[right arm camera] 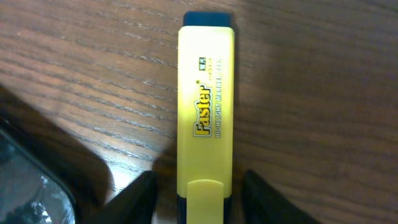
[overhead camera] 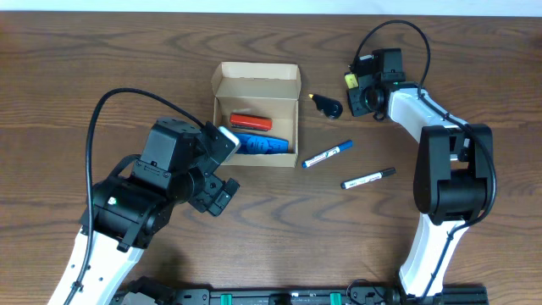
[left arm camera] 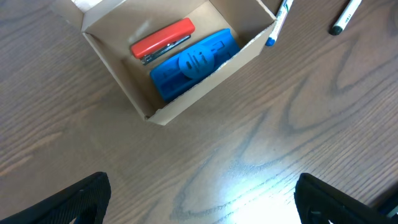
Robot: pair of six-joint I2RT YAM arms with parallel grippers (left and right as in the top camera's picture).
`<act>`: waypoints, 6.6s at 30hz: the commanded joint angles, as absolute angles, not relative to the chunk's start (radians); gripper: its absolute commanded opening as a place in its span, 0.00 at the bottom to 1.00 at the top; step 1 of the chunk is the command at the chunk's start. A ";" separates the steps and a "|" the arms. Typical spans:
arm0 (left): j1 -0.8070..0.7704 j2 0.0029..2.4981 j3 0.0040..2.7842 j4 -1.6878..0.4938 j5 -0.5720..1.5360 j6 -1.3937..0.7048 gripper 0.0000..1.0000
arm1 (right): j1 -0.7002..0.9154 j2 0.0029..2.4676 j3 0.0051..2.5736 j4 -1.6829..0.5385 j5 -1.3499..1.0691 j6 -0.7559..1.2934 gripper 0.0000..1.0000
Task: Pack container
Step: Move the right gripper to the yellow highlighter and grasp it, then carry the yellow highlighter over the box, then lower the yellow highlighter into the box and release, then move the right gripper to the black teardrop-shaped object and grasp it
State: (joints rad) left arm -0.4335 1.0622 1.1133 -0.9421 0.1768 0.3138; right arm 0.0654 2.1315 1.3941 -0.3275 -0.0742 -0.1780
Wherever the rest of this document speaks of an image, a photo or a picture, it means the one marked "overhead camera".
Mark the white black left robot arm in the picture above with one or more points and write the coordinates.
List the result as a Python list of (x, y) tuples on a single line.
[(136, 200)]

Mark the red stapler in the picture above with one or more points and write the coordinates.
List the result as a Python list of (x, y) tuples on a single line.
[(250, 122)]

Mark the black correction tape dispenser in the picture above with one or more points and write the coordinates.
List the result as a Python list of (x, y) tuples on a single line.
[(330, 107)]

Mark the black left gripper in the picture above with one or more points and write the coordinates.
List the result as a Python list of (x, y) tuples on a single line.
[(218, 195)]

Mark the blue magnetic whiteboard duster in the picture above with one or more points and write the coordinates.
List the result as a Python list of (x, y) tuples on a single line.
[(256, 144)]

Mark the open brown cardboard box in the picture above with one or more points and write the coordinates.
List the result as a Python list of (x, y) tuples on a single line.
[(264, 90)]

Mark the yellow highlighter pen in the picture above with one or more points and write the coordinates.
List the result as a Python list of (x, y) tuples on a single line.
[(351, 80)]

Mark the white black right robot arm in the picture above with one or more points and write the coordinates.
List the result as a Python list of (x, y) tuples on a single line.
[(454, 175)]

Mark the blue capped whiteboard marker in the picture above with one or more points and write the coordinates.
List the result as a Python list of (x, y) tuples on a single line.
[(327, 154)]

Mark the black capped whiteboard marker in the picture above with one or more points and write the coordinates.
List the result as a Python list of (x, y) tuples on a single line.
[(367, 178)]

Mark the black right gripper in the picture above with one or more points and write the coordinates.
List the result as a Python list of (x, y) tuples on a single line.
[(362, 100)]

